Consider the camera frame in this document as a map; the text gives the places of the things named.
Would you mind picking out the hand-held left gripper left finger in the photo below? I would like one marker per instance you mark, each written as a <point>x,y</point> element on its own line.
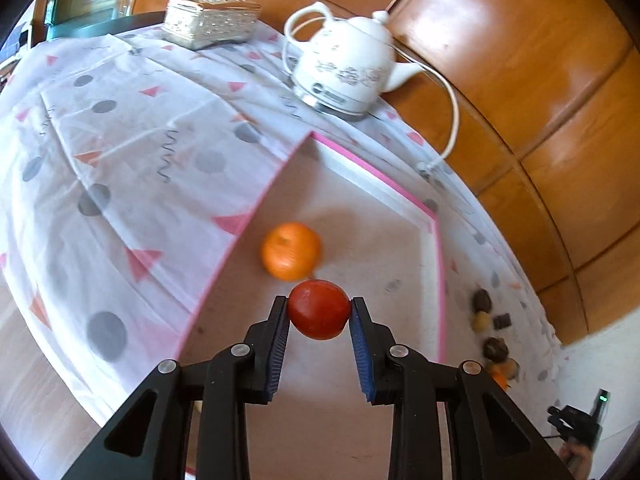
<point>279,352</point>

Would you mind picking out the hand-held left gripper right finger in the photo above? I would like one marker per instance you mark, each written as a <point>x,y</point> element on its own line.
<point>361,352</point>

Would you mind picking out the red tomato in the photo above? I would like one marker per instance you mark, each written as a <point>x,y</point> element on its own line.
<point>319,310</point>

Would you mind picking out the brown wooden log piece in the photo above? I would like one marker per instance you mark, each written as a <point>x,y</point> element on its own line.
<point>495,350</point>

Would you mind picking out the small yellow round fruit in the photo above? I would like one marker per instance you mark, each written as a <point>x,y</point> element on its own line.
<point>481,322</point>

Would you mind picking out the dark square block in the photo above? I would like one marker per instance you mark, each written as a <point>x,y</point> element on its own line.
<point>502,321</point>

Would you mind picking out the pink-edged cardboard box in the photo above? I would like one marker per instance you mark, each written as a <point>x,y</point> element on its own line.
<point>360,220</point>

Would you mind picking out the person's right hand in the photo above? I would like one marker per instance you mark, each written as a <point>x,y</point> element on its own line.
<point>576,460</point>

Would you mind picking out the small orange fruit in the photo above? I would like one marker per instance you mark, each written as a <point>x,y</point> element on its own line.
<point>499,379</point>

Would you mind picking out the orange mandarin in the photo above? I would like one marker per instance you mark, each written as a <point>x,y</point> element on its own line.
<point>291,251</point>

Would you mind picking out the small dark brown fruit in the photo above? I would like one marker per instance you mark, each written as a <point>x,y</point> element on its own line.
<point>482,301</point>

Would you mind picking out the white patterned tablecloth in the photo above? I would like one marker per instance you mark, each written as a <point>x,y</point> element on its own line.
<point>125,160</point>

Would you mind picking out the silver kettle base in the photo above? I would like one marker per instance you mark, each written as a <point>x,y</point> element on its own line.
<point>332,102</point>

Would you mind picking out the white floral electric kettle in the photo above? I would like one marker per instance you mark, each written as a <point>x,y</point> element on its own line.
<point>345,55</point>

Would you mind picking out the silver embossed tissue box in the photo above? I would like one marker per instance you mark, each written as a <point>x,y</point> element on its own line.
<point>210,17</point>

